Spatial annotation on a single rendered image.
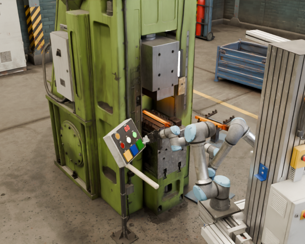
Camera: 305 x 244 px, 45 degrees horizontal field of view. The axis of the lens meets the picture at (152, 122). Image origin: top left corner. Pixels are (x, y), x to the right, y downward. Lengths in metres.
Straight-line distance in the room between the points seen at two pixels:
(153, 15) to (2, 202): 2.57
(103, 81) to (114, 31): 0.61
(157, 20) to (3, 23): 5.20
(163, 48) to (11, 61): 5.47
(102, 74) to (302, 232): 2.11
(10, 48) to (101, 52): 4.97
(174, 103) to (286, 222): 1.78
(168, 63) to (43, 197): 2.08
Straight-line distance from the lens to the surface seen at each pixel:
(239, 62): 7.13
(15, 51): 8.26
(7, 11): 8.08
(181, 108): 3.75
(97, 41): 3.40
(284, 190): 2.35
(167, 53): 3.22
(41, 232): 3.90
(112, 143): 2.90
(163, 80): 3.27
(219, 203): 2.73
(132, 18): 3.10
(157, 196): 3.77
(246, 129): 2.94
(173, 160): 3.65
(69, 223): 3.93
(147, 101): 3.88
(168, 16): 3.35
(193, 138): 2.49
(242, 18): 12.33
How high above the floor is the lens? 2.57
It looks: 27 degrees down
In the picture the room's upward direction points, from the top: straight up
